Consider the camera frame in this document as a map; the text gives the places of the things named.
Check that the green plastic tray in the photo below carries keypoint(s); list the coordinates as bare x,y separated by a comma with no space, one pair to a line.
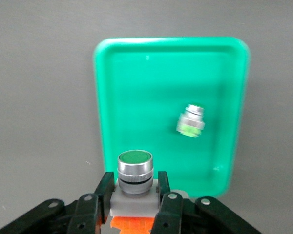
161,85

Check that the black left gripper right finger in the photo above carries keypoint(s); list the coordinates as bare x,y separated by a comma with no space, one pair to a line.
171,214

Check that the green button with orange base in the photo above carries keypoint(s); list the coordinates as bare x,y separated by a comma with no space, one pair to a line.
134,170

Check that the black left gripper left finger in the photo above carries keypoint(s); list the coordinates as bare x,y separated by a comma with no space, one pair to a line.
88,214

